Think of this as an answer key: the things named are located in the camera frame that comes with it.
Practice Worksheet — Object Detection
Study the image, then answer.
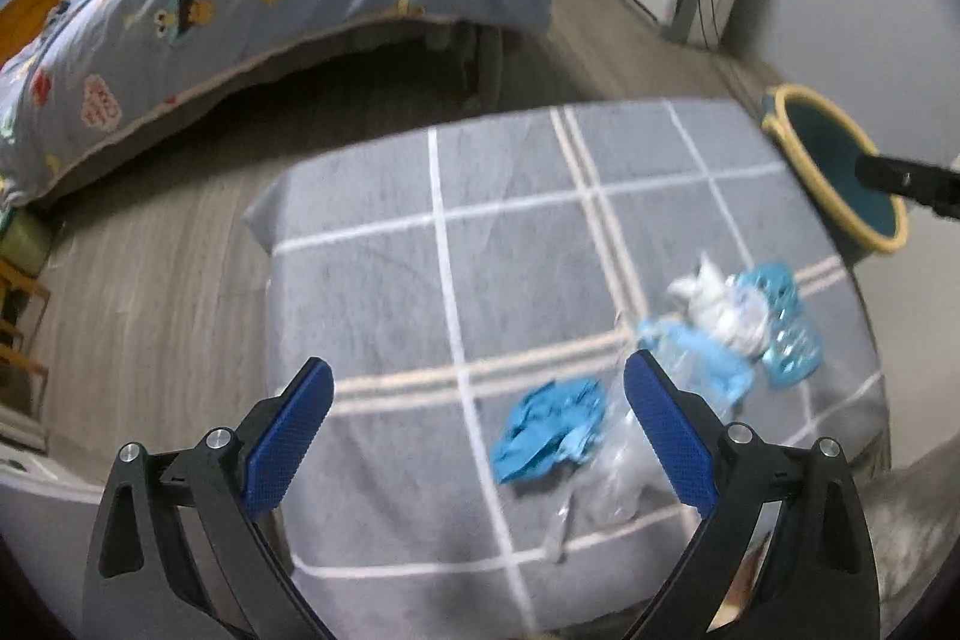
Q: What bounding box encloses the wooden chair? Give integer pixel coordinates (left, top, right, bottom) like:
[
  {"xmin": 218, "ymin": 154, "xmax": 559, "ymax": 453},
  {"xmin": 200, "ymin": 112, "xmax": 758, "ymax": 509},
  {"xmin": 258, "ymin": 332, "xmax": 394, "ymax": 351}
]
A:
[{"xmin": 0, "ymin": 257, "xmax": 50, "ymax": 401}]

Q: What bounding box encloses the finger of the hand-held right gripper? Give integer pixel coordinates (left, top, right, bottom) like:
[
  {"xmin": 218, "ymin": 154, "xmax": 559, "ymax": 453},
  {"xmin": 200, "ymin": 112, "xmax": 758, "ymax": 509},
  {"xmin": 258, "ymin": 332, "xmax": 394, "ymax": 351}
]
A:
[{"xmin": 855, "ymin": 152, "xmax": 960, "ymax": 229}]

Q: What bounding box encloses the grey bed skirt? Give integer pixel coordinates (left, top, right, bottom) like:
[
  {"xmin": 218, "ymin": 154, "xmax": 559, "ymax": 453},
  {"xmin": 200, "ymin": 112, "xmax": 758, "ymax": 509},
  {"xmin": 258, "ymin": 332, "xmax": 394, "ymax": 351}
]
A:
[{"xmin": 420, "ymin": 21, "xmax": 511, "ymax": 112}]

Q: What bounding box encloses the green bin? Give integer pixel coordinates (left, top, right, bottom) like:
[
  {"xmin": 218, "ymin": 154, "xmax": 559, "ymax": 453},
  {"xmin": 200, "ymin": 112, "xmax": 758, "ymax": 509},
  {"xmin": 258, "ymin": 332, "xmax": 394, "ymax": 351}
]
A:
[{"xmin": 0, "ymin": 209, "xmax": 53, "ymax": 277}]

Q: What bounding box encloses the grey plaid blanket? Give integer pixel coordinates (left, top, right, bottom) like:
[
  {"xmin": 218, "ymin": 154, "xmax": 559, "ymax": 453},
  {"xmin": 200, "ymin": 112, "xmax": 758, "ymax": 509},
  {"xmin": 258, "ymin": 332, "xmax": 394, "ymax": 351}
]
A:
[{"xmin": 244, "ymin": 98, "xmax": 890, "ymax": 637}]

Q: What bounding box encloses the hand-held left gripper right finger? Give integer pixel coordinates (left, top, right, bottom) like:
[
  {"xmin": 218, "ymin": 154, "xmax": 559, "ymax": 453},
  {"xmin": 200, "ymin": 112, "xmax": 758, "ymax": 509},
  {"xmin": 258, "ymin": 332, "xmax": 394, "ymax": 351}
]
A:
[{"xmin": 622, "ymin": 349, "xmax": 878, "ymax": 640}]

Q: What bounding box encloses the blue blister pack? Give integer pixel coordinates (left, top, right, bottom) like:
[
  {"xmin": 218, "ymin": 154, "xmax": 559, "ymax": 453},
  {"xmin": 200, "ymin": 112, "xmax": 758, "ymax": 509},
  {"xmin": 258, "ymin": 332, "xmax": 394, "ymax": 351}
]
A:
[{"xmin": 739, "ymin": 261, "xmax": 826, "ymax": 386}]

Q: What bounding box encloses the white crumpled tissue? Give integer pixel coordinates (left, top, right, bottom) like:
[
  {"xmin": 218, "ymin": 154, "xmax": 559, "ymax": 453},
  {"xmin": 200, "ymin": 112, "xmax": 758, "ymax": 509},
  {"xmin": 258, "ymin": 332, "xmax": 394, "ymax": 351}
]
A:
[{"xmin": 666, "ymin": 254, "xmax": 773, "ymax": 356}]

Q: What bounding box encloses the blue glove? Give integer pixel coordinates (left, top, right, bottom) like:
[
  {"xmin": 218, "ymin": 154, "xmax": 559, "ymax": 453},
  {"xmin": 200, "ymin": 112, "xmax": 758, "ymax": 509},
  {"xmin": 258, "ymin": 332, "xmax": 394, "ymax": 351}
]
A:
[{"xmin": 491, "ymin": 377, "xmax": 607, "ymax": 485}]

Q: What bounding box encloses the yellow rimmed teal bin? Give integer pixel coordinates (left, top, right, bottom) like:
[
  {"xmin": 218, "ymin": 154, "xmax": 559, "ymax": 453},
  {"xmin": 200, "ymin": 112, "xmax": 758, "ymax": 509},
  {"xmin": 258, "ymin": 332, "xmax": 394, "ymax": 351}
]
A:
[{"xmin": 760, "ymin": 83, "xmax": 908, "ymax": 256}]

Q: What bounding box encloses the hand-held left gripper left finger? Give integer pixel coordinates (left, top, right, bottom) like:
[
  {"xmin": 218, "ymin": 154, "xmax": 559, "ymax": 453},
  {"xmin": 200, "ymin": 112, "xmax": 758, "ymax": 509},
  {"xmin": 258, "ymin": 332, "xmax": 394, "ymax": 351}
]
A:
[{"xmin": 82, "ymin": 356, "xmax": 335, "ymax": 640}]

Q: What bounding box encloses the light blue plastic wrapper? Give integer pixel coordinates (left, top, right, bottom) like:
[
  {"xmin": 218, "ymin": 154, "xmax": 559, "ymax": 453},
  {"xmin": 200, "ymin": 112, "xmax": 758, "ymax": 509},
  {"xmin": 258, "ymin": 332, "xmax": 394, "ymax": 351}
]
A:
[{"xmin": 637, "ymin": 317, "xmax": 755, "ymax": 405}]

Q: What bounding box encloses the clear plastic bag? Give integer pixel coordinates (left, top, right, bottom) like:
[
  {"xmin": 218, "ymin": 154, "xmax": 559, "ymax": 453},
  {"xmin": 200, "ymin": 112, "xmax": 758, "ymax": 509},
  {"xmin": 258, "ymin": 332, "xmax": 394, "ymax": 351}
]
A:
[{"xmin": 547, "ymin": 377, "xmax": 676, "ymax": 562}]

